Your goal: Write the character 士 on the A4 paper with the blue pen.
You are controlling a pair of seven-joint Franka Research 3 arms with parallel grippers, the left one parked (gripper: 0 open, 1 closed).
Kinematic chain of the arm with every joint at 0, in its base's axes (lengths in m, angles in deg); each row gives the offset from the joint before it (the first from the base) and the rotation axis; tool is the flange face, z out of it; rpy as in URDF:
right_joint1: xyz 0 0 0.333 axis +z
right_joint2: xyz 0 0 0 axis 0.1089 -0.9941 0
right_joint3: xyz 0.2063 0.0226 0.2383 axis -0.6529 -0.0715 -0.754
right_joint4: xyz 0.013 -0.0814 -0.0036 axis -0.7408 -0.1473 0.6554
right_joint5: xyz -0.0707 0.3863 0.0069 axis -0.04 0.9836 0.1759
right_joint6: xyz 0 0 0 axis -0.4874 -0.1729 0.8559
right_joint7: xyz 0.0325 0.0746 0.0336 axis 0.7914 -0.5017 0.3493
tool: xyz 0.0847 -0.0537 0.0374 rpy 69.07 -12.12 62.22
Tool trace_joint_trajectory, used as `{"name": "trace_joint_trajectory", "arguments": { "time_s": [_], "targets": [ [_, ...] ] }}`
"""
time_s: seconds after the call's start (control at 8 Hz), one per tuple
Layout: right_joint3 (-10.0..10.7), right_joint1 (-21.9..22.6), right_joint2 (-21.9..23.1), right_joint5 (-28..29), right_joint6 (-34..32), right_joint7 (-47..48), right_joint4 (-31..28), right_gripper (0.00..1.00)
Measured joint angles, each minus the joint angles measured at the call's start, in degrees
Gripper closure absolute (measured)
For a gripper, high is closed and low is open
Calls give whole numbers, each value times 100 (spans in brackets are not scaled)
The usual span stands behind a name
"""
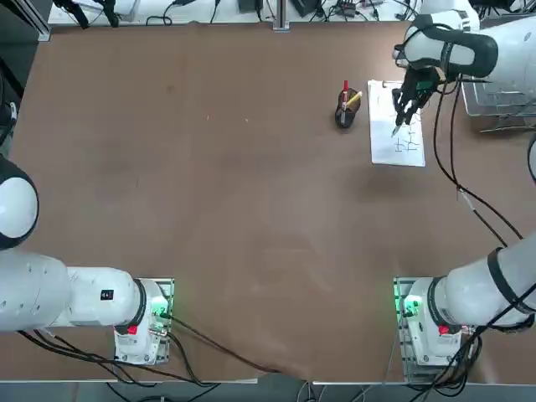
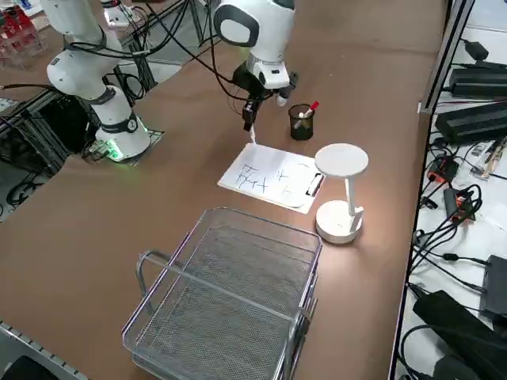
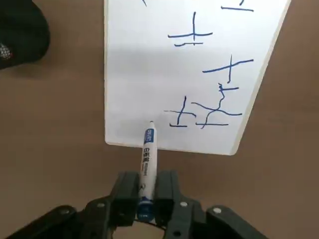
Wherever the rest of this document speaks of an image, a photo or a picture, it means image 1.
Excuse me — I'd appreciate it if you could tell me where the aluminium frame post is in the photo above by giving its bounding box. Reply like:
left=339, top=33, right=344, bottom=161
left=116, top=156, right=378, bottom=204
left=271, top=0, right=291, bottom=33

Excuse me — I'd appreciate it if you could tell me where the red capped marker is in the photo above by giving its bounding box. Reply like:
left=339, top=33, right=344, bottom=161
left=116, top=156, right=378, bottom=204
left=339, top=80, right=350, bottom=125

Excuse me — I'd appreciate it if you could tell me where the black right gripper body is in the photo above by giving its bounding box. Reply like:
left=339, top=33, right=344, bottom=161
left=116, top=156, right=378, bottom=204
left=399, top=66, right=446, bottom=108

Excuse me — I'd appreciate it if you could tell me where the white clipboard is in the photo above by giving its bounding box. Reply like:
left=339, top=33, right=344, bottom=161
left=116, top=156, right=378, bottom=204
left=367, top=80, right=426, bottom=168

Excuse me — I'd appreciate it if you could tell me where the silver mesh paper tray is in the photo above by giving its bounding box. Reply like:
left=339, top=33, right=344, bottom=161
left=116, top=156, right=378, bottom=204
left=460, top=77, right=536, bottom=134

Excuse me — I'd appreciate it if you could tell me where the black mesh pen holder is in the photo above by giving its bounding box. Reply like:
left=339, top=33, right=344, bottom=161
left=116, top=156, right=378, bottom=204
left=333, top=88, right=363, bottom=130

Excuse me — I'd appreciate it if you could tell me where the white A4 paper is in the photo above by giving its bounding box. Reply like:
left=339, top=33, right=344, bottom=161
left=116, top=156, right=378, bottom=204
left=368, top=83, right=425, bottom=165

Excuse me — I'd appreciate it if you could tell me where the black base cable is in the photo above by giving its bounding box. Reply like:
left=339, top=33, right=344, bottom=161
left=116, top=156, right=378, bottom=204
left=165, top=313, right=302, bottom=376

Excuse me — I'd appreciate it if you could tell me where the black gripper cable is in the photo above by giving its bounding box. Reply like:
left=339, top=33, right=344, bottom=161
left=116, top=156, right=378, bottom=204
left=433, top=75, right=527, bottom=248

